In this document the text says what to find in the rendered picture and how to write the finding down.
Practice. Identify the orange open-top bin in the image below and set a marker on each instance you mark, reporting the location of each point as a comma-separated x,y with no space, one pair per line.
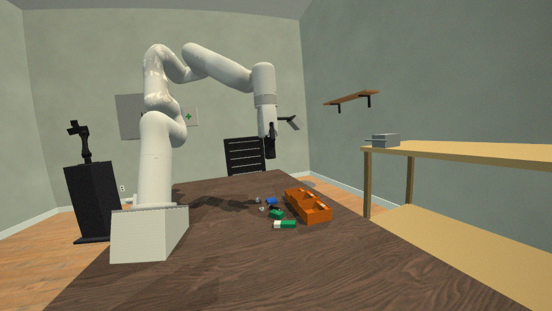
308,205

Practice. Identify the blue rectangular block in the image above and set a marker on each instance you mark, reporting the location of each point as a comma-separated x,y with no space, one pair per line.
271,201

